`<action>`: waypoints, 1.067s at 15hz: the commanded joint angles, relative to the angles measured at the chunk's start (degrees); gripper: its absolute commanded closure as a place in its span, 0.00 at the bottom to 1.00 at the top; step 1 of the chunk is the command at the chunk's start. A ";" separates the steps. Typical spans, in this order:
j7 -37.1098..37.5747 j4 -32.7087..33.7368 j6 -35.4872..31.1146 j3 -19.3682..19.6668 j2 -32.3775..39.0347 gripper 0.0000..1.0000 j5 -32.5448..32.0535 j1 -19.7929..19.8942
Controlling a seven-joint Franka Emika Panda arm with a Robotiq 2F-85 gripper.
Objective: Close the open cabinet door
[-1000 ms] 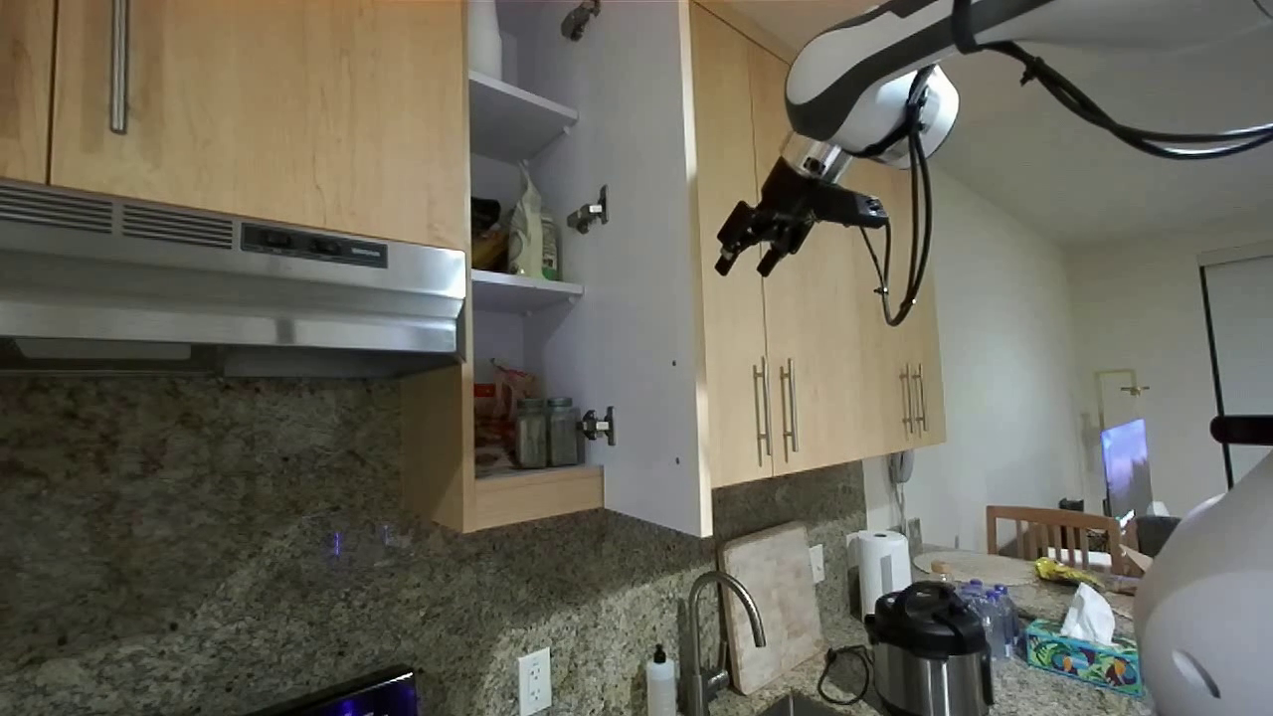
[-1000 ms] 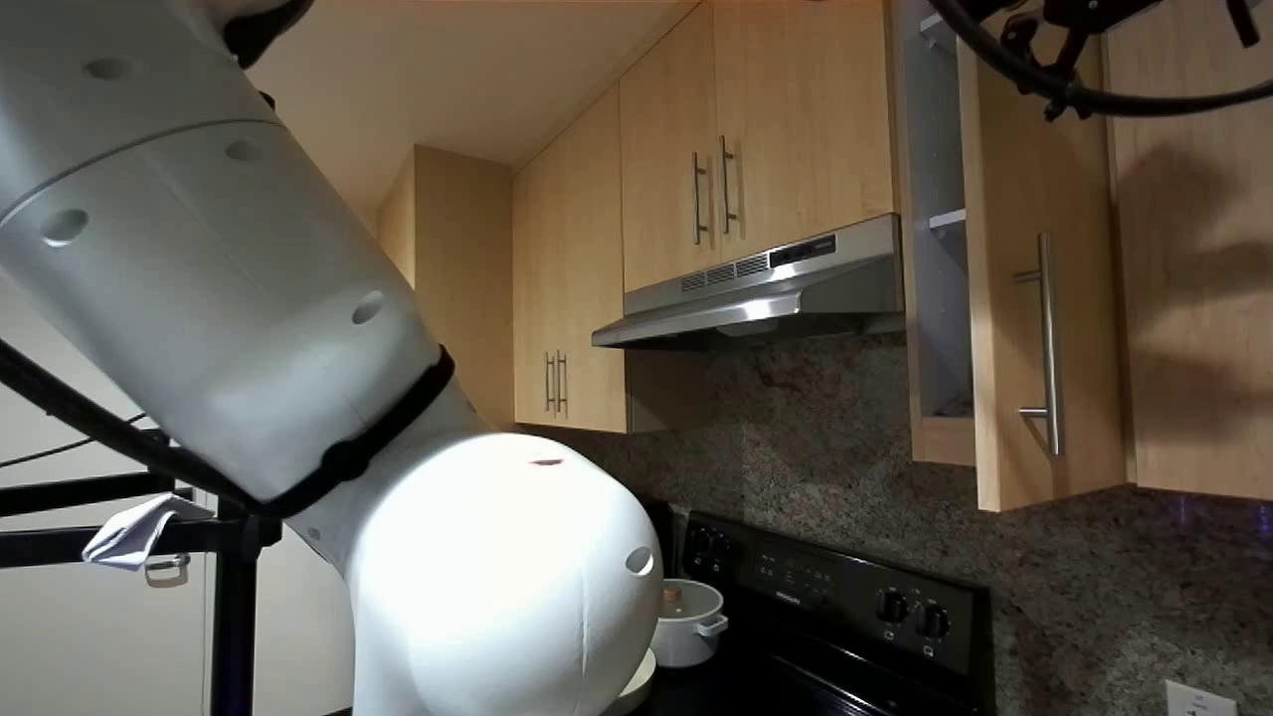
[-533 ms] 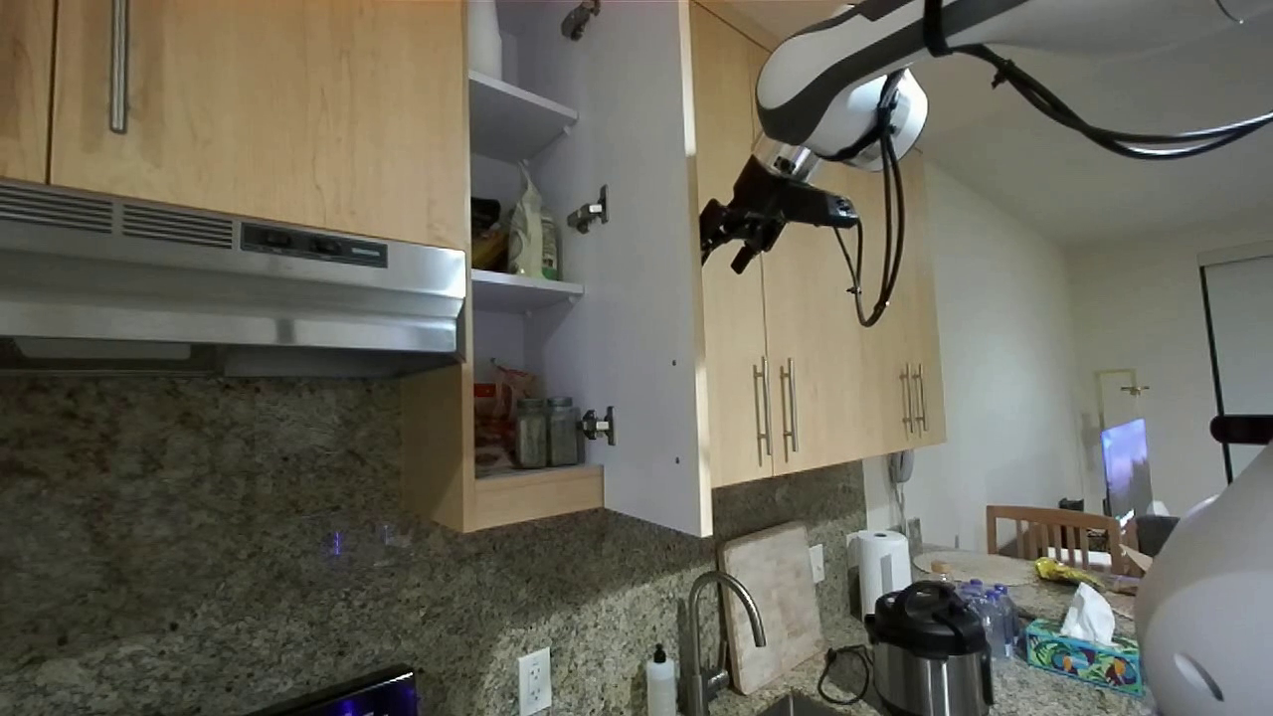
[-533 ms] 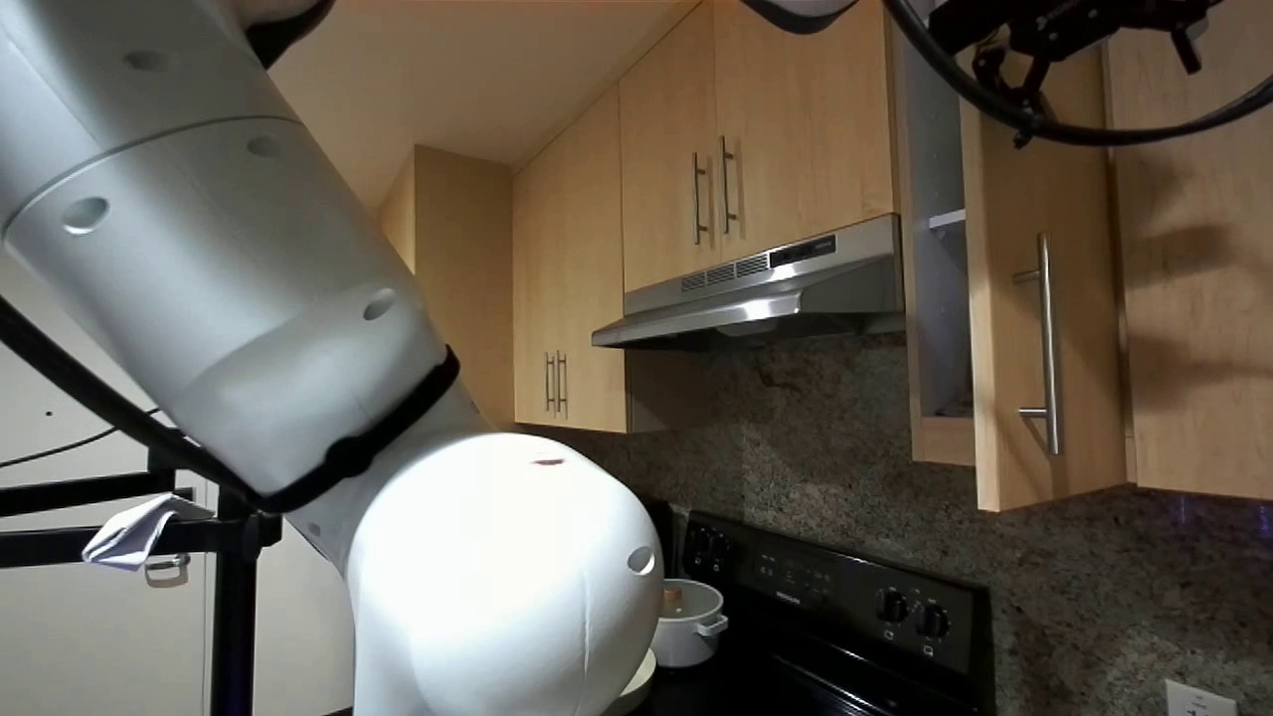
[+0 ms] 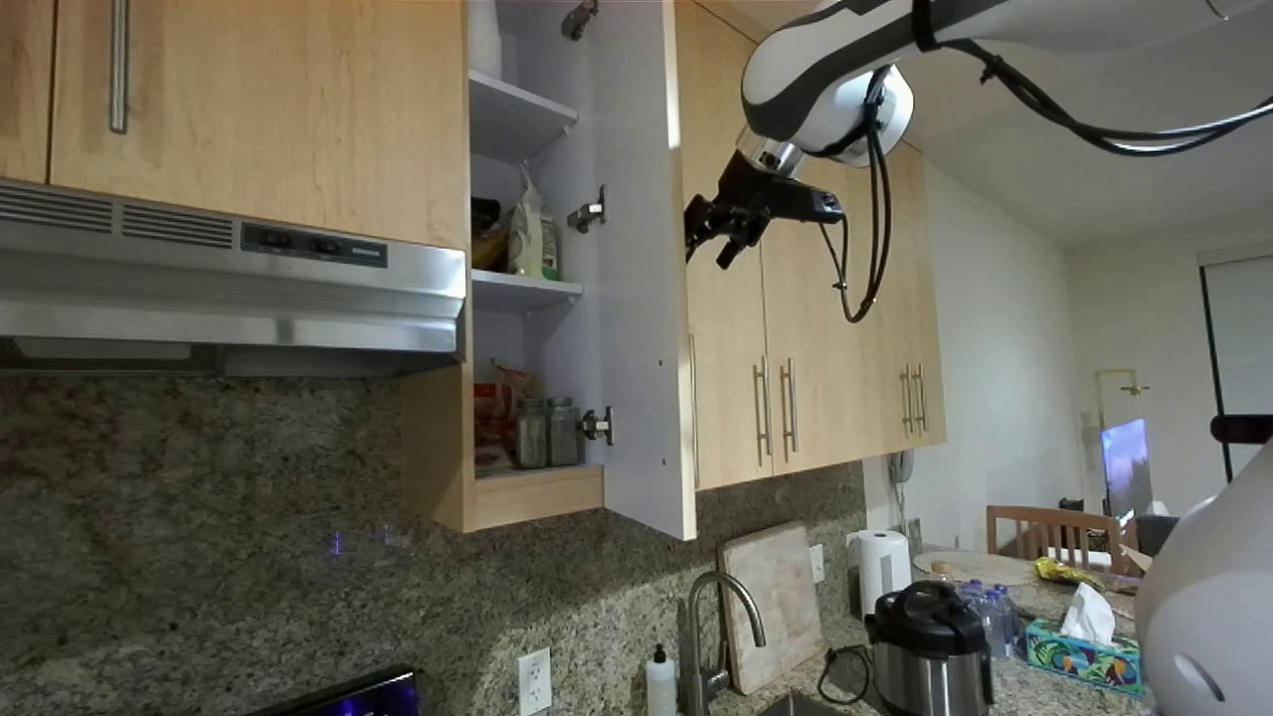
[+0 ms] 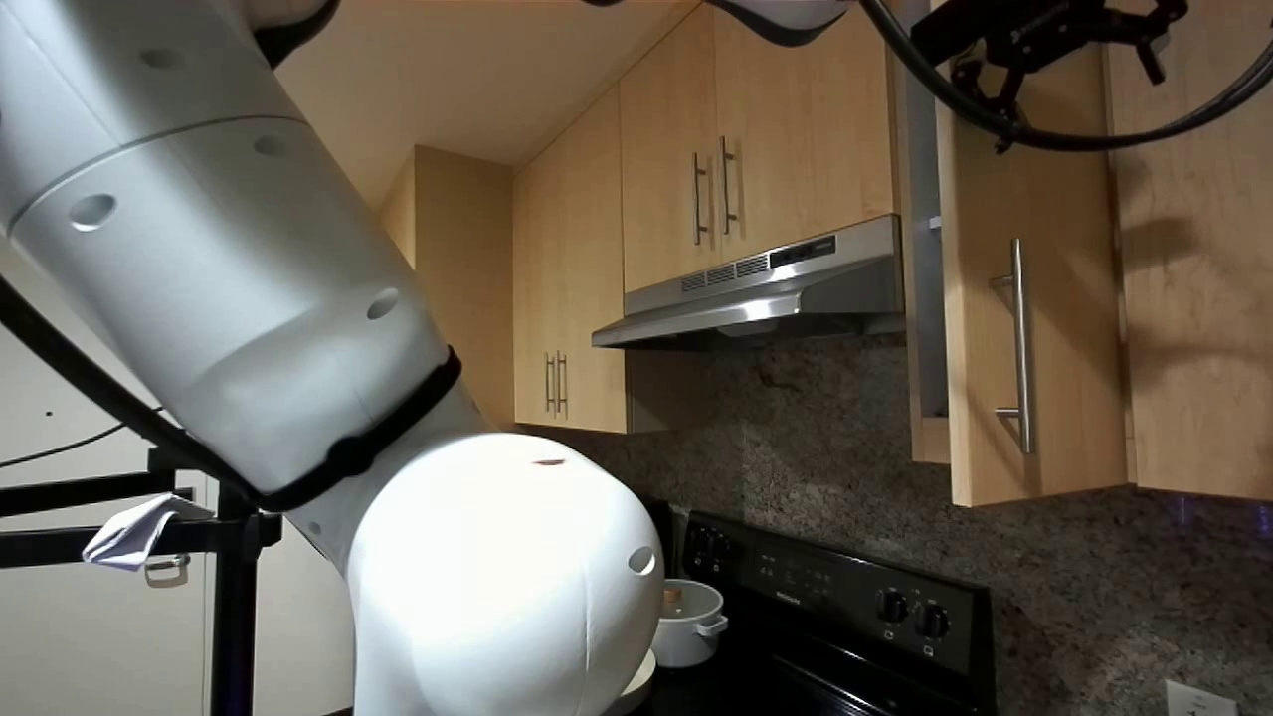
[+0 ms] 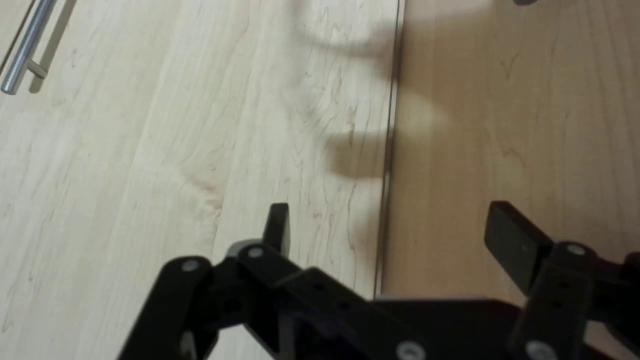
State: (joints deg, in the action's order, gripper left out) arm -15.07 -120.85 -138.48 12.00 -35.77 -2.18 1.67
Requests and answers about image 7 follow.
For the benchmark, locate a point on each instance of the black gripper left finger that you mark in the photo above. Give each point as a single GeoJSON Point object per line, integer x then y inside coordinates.
{"type": "Point", "coordinates": [200, 312]}

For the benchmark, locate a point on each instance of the light wooden cabinet door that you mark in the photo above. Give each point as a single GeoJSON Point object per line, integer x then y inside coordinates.
{"type": "Point", "coordinates": [166, 133]}
{"type": "Point", "coordinates": [532, 147]}

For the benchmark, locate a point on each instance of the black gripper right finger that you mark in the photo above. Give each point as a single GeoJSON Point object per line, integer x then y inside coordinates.
{"type": "Point", "coordinates": [556, 301]}

